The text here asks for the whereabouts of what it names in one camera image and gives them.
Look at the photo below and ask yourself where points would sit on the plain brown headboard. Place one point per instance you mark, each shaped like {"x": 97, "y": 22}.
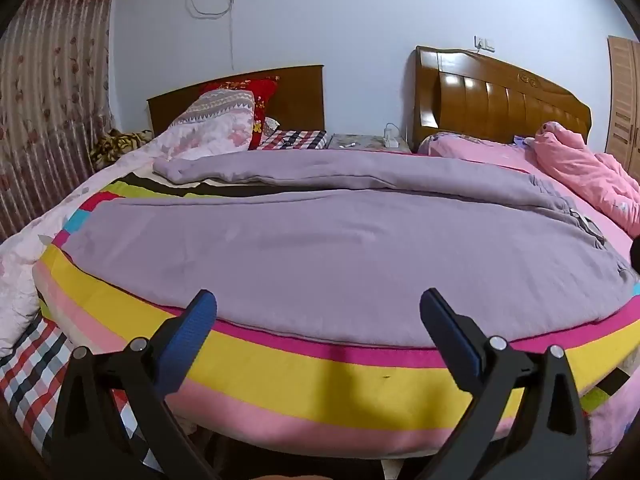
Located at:
{"x": 300, "y": 95}

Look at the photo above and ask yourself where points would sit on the tiger print blanket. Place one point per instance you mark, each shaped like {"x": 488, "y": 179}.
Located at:
{"x": 117, "y": 147}

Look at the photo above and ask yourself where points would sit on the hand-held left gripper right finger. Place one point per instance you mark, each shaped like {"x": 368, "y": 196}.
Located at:
{"x": 450, "y": 330}

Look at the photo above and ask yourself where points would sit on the carved glossy wooden headboard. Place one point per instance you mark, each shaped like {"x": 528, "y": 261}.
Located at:
{"x": 480, "y": 95}

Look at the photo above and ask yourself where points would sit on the pink printed bedding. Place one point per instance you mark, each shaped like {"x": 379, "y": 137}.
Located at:
{"x": 475, "y": 152}

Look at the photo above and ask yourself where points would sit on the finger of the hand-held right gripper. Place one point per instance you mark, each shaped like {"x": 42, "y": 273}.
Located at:
{"x": 635, "y": 256}

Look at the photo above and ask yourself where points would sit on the floral striped curtain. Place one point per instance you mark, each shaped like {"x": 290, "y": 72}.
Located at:
{"x": 50, "y": 90}

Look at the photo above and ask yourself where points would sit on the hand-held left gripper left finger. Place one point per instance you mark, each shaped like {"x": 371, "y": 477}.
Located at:
{"x": 197, "y": 330}

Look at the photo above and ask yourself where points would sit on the red patterned pillow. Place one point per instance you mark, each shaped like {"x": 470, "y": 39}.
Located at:
{"x": 265, "y": 95}

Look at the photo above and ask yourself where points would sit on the striped colourful blanket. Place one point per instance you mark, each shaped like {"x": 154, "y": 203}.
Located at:
{"x": 280, "y": 380}

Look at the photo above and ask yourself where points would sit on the crumpled pink quilt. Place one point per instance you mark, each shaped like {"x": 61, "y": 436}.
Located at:
{"x": 590, "y": 175}

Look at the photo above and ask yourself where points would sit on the light wooden wardrobe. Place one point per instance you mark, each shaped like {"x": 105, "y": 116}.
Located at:
{"x": 624, "y": 105}

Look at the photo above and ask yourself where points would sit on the small floral pillow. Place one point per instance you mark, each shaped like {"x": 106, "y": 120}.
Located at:
{"x": 271, "y": 126}

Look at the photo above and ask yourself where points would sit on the nightstand with floral cover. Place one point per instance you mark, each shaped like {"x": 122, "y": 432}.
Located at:
{"x": 360, "y": 141}

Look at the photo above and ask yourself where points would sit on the checked bed sheet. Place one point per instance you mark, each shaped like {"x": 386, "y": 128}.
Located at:
{"x": 30, "y": 385}

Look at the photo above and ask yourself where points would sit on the white charger on table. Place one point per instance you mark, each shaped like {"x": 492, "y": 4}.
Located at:
{"x": 391, "y": 137}

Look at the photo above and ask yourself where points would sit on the white pink floral quilt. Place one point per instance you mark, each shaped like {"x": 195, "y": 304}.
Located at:
{"x": 220, "y": 125}

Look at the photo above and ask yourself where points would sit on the white wall socket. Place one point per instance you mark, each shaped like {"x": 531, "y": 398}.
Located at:
{"x": 484, "y": 43}

